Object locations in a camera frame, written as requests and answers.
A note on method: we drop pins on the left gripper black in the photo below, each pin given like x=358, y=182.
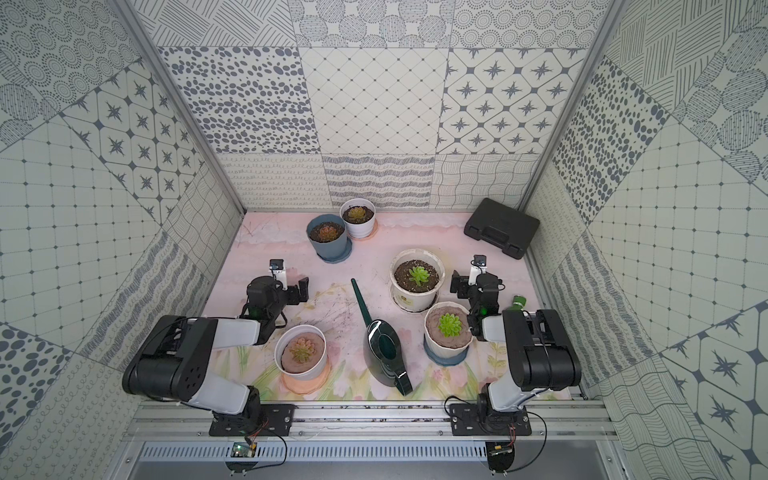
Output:
x=291, y=291

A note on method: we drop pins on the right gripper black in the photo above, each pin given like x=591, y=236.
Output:
x=462, y=283

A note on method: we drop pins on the white pot bright green succulent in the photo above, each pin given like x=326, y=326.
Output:
x=447, y=335

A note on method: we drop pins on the white pot pink succulent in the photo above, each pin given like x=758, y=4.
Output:
x=301, y=356

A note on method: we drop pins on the blue-grey pot red succulent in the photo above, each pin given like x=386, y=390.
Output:
x=328, y=236

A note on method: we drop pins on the white pot yellow-brown succulent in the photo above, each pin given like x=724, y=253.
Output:
x=359, y=216

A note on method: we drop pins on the dark green watering can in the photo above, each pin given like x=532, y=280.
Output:
x=383, y=350

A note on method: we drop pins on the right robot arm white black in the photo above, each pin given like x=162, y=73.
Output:
x=540, y=357

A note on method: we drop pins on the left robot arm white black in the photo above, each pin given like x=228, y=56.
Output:
x=172, y=364

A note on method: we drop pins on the large white pot green succulent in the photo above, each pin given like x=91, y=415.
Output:
x=416, y=276

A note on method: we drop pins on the black plastic tool case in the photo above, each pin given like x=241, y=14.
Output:
x=502, y=226

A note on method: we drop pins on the left small circuit board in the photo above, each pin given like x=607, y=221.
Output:
x=242, y=457

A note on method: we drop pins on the small circuit board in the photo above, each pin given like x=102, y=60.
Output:
x=242, y=457
x=500, y=457

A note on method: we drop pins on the right small circuit board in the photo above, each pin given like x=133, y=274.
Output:
x=500, y=457

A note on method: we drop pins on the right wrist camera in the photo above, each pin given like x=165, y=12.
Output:
x=478, y=267

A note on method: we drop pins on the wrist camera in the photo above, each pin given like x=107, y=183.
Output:
x=278, y=272
x=478, y=267

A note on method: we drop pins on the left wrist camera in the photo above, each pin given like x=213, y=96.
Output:
x=278, y=272

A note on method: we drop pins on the green hose nozzle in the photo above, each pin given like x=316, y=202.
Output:
x=518, y=303

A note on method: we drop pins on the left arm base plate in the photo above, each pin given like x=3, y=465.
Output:
x=274, y=418

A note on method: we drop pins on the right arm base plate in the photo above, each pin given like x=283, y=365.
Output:
x=467, y=420

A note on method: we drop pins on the aluminium mounting rail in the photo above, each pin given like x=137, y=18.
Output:
x=385, y=420

